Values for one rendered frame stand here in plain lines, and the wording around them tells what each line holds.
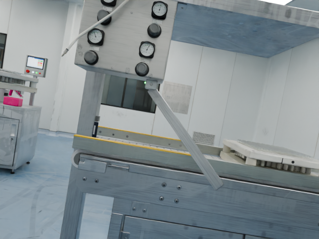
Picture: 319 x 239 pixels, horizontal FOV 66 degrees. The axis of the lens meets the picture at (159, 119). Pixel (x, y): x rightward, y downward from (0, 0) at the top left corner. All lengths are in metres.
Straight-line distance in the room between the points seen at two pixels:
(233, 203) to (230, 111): 5.57
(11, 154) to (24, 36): 3.54
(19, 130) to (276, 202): 2.76
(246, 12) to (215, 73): 5.45
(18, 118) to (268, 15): 2.77
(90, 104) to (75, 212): 0.42
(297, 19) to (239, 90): 5.65
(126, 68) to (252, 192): 0.46
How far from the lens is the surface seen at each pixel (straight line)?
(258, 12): 0.68
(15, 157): 3.16
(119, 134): 0.91
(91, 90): 0.94
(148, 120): 5.72
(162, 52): 0.61
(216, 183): 0.55
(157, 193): 0.67
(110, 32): 0.62
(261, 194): 0.73
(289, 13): 0.71
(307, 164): 0.79
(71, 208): 1.04
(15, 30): 6.29
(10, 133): 3.13
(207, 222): 0.76
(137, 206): 0.72
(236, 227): 0.79
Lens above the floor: 1.03
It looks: 3 degrees down
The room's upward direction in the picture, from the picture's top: 10 degrees clockwise
